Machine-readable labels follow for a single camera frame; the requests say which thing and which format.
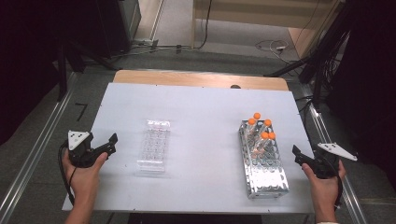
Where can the white table board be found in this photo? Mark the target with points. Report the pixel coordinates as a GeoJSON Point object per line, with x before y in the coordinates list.
{"type": "Point", "coordinates": [202, 124]}

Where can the perforated metal tube rack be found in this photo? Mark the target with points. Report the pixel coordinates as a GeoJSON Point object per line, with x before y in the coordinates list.
{"type": "Point", "coordinates": [267, 177]}

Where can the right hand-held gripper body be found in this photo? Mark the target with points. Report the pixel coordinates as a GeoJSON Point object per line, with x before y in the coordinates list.
{"type": "Point", "coordinates": [327, 165]}

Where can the black metal stand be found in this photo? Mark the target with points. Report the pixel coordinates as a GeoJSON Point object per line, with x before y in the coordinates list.
{"type": "Point", "coordinates": [62, 71]}

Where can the wooden table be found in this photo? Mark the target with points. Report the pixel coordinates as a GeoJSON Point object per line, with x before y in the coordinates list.
{"type": "Point", "coordinates": [186, 77]}

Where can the dark round table grommet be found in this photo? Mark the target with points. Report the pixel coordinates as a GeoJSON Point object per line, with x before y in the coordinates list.
{"type": "Point", "coordinates": [235, 86]}

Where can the metal floor rail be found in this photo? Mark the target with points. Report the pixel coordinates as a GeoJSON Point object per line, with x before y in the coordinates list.
{"type": "Point", "coordinates": [37, 146]}
{"type": "Point", "coordinates": [330, 146]}

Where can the light wooden furniture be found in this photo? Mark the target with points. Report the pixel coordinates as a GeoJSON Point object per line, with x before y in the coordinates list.
{"type": "Point", "coordinates": [264, 12]}

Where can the person's left hand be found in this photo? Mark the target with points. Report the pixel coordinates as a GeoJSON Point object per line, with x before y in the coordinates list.
{"type": "Point", "coordinates": [82, 183]}

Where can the dark cabinet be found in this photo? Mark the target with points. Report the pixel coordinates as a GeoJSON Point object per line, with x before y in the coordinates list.
{"type": "Point", "coordinates": [115, 25]}

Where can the person's right hand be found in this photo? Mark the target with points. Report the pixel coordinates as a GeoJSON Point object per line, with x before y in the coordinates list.
{"type": "Point", "coordinates": [325, 189]}

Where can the clear plastic tube rack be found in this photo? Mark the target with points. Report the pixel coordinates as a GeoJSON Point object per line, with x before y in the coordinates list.
{"type": "Point", "coordinates": [154, 146]}

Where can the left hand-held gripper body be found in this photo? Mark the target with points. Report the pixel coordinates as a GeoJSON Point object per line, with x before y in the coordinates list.
{"type": "Point", "coordinates": [79, 155]}

